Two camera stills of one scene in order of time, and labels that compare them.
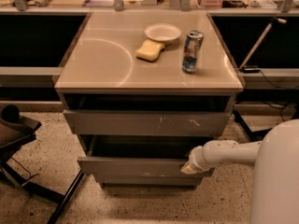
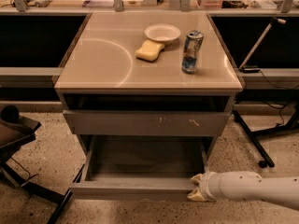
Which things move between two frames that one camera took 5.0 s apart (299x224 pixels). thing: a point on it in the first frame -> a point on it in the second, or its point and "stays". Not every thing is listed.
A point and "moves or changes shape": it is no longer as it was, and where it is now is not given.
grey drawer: (128, 157) moves or changes shape
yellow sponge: (149, 49) stays
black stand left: (15, 132) stays
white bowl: (163, 32) stays
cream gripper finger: (189, 169) -> (196, 195)
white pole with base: (252, 69) stays
